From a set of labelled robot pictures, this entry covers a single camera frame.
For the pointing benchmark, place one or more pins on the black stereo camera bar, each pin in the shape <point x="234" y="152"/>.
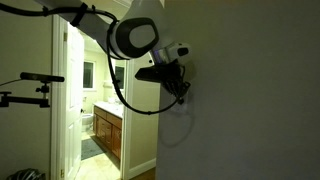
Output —
<point x="41" y="77"/>

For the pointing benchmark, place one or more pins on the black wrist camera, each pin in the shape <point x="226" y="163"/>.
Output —
<point x="151" y="74"/>

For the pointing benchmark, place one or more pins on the white toilet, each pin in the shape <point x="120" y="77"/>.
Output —
<point x="87" y="122"/>

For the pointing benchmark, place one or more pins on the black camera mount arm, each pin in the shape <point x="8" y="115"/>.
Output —
<point x="7" y="99"/>

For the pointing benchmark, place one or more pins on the wooden bathroom vanity cabinet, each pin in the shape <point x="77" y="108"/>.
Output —
<point x="108" y="126"/>

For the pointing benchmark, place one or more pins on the bicycle helmet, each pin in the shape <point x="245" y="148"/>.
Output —
<point x="27" y="174"/>

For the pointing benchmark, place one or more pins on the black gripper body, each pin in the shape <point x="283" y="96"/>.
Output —
<point x="172" y="79"/>

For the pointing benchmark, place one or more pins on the open white bathroom door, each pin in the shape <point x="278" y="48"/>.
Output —
<point x="73" y="104"/>

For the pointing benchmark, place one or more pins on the white wall light switch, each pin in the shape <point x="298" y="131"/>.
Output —
<point x="181" y="108"/>

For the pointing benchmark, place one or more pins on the bathroom wall mirror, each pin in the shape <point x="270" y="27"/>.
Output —
<point x="120" y="69"/>

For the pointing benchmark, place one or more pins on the grey bath mat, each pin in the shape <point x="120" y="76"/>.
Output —
<point x="89" y="148"/>

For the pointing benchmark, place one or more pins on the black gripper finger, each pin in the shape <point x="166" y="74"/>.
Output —
<point x="180" y="100"/>

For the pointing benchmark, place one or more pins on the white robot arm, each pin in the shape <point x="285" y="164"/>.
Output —
<point x="142" y="30"/>

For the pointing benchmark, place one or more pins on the bathroom window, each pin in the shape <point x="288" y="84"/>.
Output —
<point x="88" y="75"/>

